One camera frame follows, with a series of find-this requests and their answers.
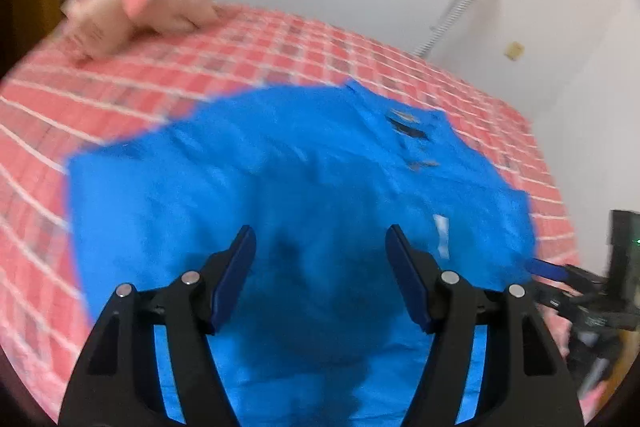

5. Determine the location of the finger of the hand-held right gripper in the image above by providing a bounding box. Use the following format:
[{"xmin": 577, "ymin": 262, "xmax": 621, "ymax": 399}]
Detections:
[
  {"xmin": 525, "ymin": 258, "xmax": 608, "ymax": 295},
  {"xmin": 532, "ymin": 284, "xmax": 583, "ymax": 317}
]

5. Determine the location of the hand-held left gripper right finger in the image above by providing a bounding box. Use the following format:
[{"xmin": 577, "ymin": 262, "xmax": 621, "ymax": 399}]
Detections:
[{"xmin": 384, "ymin": 224, "xmax": 585, "ymax": 427}]

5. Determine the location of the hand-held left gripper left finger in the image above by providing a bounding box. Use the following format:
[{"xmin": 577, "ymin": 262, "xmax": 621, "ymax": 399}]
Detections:
[{"xmin": 59, "ymin": 225, "xmax": 257, "ymax": 427}]

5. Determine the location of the blue jacket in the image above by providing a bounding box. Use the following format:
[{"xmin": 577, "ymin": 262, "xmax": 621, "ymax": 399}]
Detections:
[{"xmin": 67, "ymin": 79, "xmax": 538, "ymax": 427}]

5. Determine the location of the bed with red plaid sheet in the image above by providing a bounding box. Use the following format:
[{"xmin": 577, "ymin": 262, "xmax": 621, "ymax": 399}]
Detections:
[{"xmin": 0, "ymin": 2, "xmax": 581, "ymax": 427}]

